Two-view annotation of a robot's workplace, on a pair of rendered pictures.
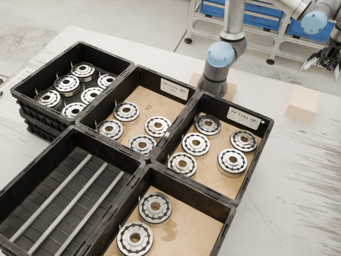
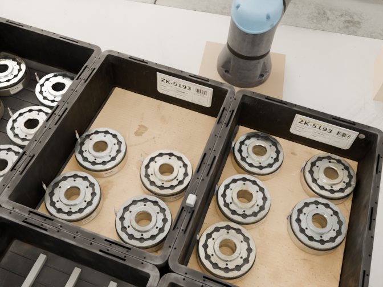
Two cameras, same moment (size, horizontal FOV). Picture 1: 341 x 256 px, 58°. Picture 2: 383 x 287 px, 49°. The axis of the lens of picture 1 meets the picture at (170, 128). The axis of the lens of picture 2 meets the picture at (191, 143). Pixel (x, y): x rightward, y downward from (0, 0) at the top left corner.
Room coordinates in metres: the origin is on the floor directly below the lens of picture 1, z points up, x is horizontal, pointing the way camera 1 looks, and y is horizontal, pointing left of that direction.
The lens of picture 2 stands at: (0.35, 0.06, 1.56)
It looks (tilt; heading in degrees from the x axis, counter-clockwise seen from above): 55 degrees down; 353
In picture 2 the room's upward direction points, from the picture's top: 4 degrees clockwise
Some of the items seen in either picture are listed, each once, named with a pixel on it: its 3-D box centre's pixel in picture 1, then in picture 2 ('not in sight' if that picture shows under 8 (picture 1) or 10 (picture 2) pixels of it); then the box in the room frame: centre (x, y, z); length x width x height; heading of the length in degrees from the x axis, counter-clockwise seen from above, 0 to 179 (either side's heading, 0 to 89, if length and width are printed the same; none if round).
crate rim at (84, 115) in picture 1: (141, 107); (129, 142); (0.79, 0.11, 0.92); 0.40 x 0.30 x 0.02; 156
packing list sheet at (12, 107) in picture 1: (22, 92); not in sight; (1.02, 0.71, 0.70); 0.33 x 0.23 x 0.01; 166
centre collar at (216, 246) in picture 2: (182, 163); (227, 247); (0.60, -0.05, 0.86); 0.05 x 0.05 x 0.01
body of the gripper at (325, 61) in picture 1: (332, 52); not in sight; (1.09, -0.61, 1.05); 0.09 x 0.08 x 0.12; 159
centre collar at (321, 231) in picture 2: (233, 159); (319, 221); (0.64, -0.23, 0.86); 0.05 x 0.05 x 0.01
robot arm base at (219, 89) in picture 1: (213, 81); (246, 54); (1.17, -0.18, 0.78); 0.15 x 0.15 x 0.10
